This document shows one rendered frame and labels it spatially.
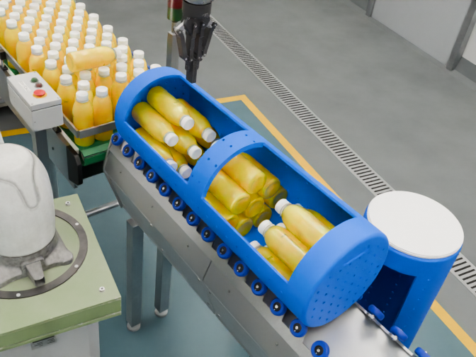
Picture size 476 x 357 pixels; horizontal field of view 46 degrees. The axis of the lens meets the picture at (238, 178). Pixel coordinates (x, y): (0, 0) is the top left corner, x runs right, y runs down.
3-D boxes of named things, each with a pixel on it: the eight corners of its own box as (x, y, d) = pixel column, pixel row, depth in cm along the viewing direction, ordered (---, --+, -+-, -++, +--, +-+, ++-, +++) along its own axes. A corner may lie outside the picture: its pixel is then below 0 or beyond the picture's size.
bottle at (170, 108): (163, 102, 180) (194, 129, 170) (145, 106, 176) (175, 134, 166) (165, 83, 176) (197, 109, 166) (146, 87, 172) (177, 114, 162)
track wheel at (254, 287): (268, 285, 141) (271, 286, 143) (256, 274, 144) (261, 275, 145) (257, 299, 142) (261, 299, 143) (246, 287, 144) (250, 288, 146)
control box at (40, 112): (33, 132, 177) (30, 105, 170) (10, 103, 188) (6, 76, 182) (64, 125, 182) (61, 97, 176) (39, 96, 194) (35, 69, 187)
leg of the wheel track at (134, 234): (131, 333, 240) (132, 229, 201) (124, 324, 243) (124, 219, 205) (142, 328, 243) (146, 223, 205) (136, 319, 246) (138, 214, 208)
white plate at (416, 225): (384, 178, 175) (384, 181, 176) (353, 227, 155) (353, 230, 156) (472, 215, 166) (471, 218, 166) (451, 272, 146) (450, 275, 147)
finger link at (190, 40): (198, 23, 145) (194, 24, 144) (194, 62, 152) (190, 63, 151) (190, 18, 147) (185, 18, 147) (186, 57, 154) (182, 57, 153)
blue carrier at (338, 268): (296, 347, 133) (313, 271, 115) (117, 155, 183) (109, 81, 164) (375, 291, 147) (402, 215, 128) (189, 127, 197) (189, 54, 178)
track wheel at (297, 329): (308, 326, 132) (312, 327, 134) (295, 314, 135) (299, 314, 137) (297, 341, 133) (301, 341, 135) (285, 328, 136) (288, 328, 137)
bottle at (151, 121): (139, 97, 174) (171, 125, 164) (153, 106, 179) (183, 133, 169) (126, 115, 174) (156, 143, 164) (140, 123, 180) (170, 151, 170)
